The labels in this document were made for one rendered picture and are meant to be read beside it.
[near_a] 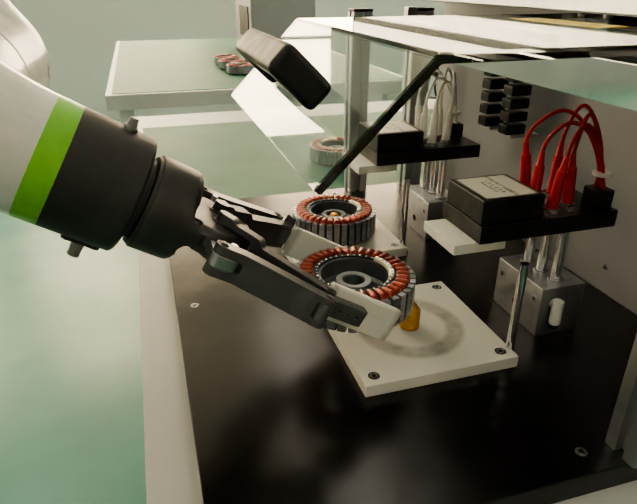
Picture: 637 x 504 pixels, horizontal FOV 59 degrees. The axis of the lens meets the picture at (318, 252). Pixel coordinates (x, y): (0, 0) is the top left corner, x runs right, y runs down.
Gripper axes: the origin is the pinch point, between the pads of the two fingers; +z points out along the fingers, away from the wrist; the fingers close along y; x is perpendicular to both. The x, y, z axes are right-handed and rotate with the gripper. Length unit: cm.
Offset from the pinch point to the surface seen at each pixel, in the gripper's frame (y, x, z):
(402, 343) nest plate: 2.6, -2.6, 6.8
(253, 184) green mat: -56, -7, 6
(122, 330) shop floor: -133, -89, 14
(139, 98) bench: -157, -18, -10
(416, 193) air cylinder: -24.4, 8.1, 16.6
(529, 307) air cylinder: 2.3, 5.7, 18.0
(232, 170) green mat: -65, -8, 3
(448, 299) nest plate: -3.5, 1.6, 13.7
